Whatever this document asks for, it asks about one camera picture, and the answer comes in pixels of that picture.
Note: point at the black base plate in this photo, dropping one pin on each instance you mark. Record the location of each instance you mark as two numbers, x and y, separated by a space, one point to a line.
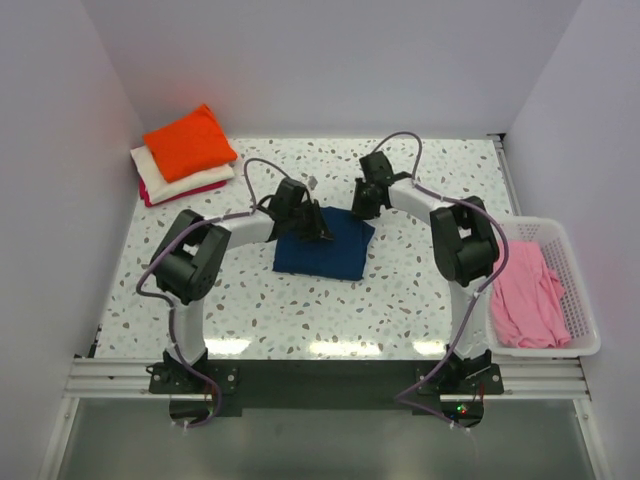
235 386

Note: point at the blue mickey t-shirt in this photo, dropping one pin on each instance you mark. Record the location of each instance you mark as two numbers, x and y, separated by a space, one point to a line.
342 258

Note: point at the pink t-shirt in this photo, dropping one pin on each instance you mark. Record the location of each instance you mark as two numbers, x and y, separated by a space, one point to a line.
525 301

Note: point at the red folded t-shirt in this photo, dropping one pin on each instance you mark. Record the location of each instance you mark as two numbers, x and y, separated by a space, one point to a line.
161 199

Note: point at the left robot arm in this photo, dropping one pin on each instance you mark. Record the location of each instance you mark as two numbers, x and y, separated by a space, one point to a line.
185 266

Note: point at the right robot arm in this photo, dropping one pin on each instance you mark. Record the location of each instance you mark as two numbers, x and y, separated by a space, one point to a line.
466 244

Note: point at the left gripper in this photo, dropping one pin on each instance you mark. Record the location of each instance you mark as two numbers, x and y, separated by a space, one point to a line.
318 226

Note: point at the orange folded t-shirt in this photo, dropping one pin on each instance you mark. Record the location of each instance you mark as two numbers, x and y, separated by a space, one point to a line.
189 145

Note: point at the white plastic basket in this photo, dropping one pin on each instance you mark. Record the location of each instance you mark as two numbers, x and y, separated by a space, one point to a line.
579 317

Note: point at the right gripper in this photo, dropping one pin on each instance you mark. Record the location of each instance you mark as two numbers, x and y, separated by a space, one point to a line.
359 210

